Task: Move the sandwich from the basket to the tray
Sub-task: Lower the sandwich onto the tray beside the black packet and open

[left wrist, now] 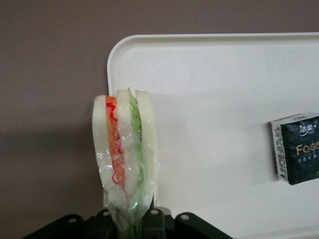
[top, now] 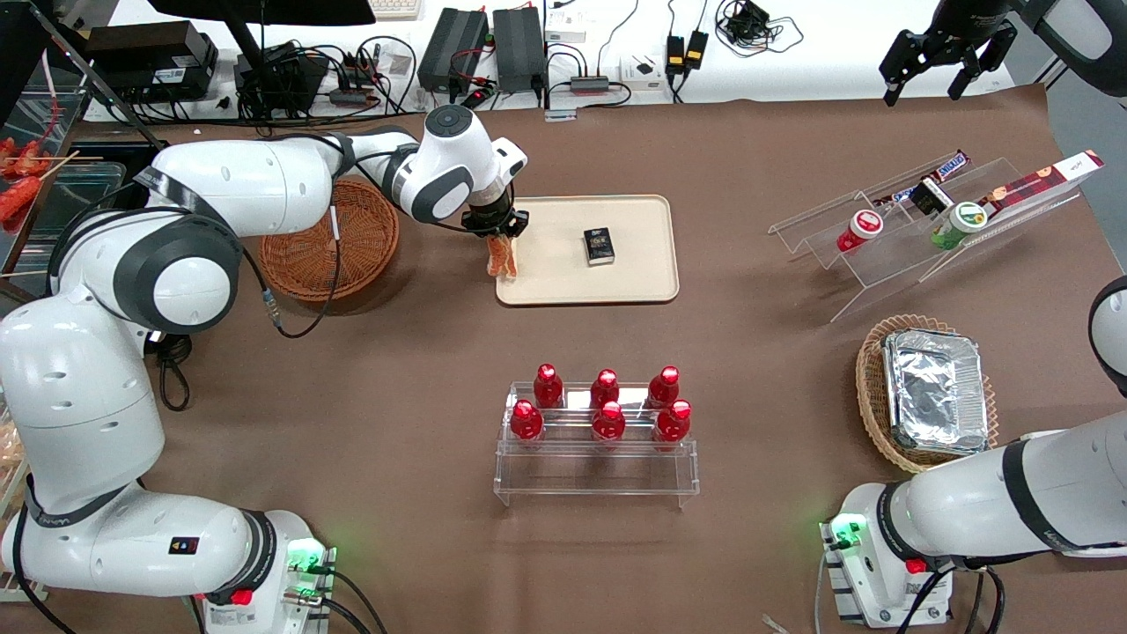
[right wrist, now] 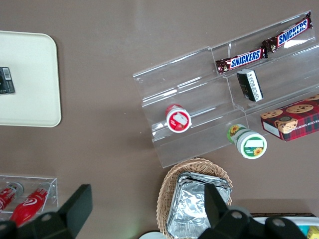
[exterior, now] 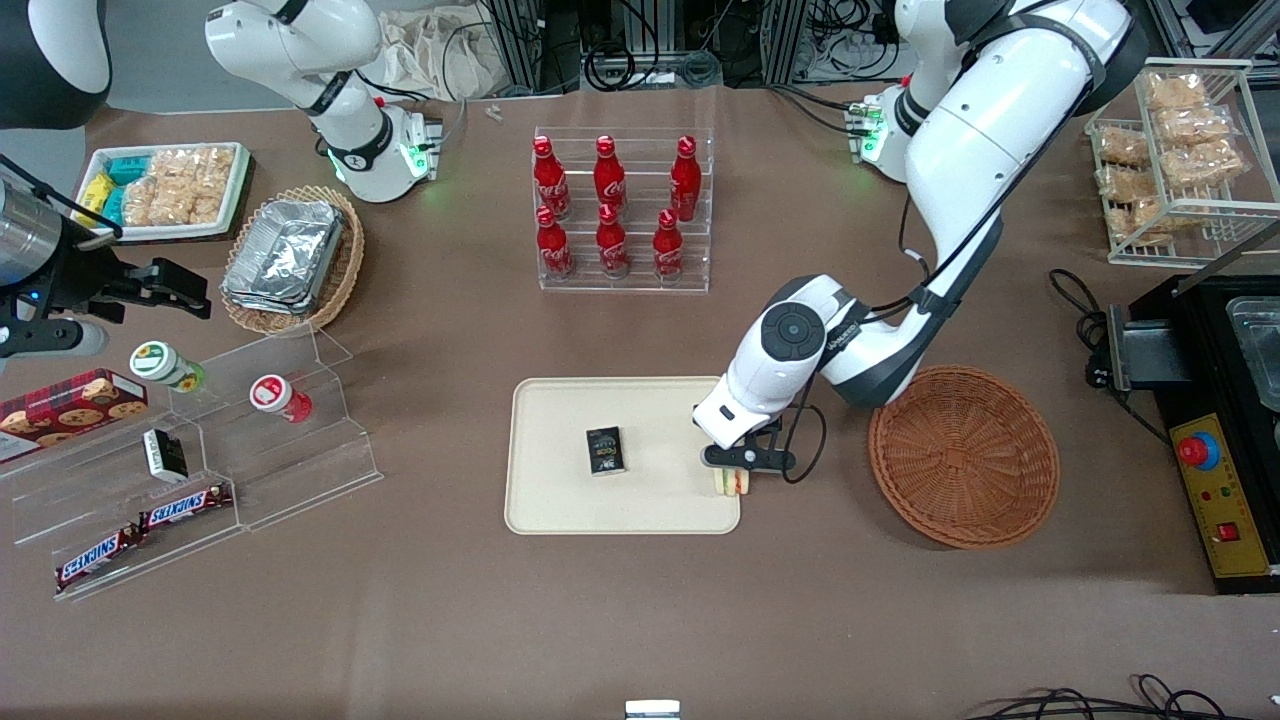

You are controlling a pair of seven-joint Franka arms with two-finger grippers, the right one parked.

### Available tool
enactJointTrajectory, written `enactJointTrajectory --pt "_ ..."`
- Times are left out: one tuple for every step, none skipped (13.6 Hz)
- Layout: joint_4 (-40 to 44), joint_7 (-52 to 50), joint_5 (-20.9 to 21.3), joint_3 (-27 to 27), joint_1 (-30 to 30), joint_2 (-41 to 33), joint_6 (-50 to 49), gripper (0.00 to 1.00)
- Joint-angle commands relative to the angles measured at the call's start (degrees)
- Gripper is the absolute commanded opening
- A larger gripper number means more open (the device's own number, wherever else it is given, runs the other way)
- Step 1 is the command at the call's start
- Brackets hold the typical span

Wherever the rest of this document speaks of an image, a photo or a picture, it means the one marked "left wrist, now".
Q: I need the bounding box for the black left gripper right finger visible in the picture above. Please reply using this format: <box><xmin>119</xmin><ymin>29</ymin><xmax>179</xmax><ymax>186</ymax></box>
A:
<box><xmin>141</xmin><ymin>201</ymin><xmax>235</xmax><ymax>239</ymax></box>

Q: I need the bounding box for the white plastic tray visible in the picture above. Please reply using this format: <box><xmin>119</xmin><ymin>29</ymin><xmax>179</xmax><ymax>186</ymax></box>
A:
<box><xmin>106</xmin><ymin>31</ymin><xmax>319</xmax><ymax>239</ymax></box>

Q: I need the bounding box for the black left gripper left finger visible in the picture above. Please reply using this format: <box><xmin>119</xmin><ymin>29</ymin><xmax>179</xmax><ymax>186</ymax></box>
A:
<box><xmin>21</xmin><ymin>208</ymin><xmax>118</xmax><ymax>239</ymax></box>

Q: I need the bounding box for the plastic-wrapped sandwich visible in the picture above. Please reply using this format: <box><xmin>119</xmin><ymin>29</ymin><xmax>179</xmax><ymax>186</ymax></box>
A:
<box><xmin>92</xmin><ymin>87</ymin><xmax>162</xmax><ymax>239</ymax></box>

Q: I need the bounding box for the dark tissue pack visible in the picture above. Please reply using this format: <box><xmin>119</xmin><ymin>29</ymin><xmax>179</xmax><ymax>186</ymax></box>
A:
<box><xmin>269</xmin><ymin>112</ymin><xmax>319</xmax><ymax>186</ymax></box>

